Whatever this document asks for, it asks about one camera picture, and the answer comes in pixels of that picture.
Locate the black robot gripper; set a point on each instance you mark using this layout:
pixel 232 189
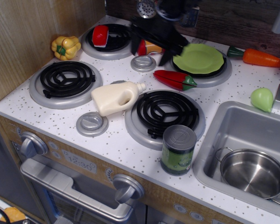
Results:
pixel 159 32

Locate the hanging grey slotted spatula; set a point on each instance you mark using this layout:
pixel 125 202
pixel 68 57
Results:
pixel 190 17

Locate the yellow object bottom left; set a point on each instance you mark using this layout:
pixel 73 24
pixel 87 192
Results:
pixel 14 214

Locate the back left stove burner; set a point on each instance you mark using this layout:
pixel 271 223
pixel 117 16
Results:
pixel 117 46

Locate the silver oven knob right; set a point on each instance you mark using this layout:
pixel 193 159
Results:
pixel 127 188

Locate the green toy pear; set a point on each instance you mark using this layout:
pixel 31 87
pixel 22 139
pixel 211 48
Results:
pixel 262 98

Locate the cream toy detergent bottle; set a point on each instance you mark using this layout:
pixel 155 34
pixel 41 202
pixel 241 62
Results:
pixel 117 97

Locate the stove burner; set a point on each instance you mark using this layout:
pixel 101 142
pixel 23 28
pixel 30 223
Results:
pixel 154 111
pixel 117 46
pixel 64 85
pixel 206 80

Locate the back right stove burner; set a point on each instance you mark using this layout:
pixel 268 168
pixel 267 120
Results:
pixel 206 80

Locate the silver oven knob left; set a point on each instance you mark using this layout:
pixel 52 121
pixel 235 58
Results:
pixel 32 145

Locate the front left stove burner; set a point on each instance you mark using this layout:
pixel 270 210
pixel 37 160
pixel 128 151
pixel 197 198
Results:
pixel 64 85

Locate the silver top knob front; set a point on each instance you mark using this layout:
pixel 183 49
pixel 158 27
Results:
pixel 92 124

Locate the hanging silver strainer spoon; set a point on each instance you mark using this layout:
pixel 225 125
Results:
pixel 146 8

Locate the yellow toy bell pepper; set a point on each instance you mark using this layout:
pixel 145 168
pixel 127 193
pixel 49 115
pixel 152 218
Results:
pixel 65 48

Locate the orange toy carrot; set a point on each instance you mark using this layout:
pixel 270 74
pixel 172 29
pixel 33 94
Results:
pixel 254 57

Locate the green toy plate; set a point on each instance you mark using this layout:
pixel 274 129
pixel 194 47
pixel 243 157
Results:
pixel 199 58

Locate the green labelled toy can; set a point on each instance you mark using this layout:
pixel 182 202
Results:
pixel 177 149

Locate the red toy chili pepper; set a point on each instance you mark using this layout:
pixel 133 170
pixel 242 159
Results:
pixel 176 80

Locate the front right stove burner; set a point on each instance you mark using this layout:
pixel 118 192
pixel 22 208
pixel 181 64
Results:
pixel 154 111

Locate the silver top knob middle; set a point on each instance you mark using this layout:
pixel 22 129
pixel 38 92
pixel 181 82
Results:
pixel 118 82

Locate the silver oven door handle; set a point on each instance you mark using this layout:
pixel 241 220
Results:
pixel 71 204

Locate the red toy ketchup bottle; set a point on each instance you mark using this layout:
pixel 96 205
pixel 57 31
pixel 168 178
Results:
pixel 147 48

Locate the stainless steel pot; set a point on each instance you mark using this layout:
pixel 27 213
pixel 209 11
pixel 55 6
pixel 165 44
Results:
pixel 251 171

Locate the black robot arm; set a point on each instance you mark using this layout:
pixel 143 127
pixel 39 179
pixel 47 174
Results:
pixel 172 10

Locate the silver top knob back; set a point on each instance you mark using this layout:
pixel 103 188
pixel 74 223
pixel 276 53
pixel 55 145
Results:
pixel 143 64

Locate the silver oven knob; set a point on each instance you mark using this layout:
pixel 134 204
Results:
pixel 32 145
pixel 127 188

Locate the silver sink basin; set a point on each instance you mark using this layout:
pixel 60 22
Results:
pixel 238 126

